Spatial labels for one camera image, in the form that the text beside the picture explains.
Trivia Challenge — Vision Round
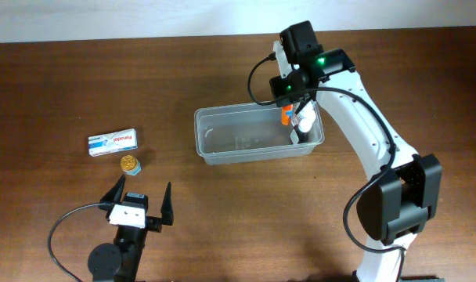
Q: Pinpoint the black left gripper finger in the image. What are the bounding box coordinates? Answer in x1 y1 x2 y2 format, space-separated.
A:
99 175 126 204
160 182 174 226

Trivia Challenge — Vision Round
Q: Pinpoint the white Calamol lotion bottle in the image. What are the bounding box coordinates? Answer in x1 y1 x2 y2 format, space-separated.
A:
291 102 316 126

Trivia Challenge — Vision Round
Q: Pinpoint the orange tube white cap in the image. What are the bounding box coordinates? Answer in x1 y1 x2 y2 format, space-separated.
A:
281 104 294 126

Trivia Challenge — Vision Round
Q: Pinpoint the gold-lidded small jar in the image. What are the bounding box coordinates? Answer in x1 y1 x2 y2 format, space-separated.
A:
120 155 142 175

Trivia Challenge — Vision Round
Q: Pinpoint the black bottle white cap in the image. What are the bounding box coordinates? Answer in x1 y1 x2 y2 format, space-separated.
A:
290 119 312 144

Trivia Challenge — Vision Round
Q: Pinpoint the clear plastic container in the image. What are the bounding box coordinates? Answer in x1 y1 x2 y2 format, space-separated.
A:
194 103 325 165

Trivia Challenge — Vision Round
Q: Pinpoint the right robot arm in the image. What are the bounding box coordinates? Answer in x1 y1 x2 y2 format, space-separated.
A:
268 42 442 281

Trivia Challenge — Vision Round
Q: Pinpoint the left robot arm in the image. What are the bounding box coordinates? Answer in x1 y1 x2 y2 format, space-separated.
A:
87 175 174 281

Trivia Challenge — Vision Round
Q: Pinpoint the white Panadol box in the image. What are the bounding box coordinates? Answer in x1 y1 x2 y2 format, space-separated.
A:
88 128 138 157

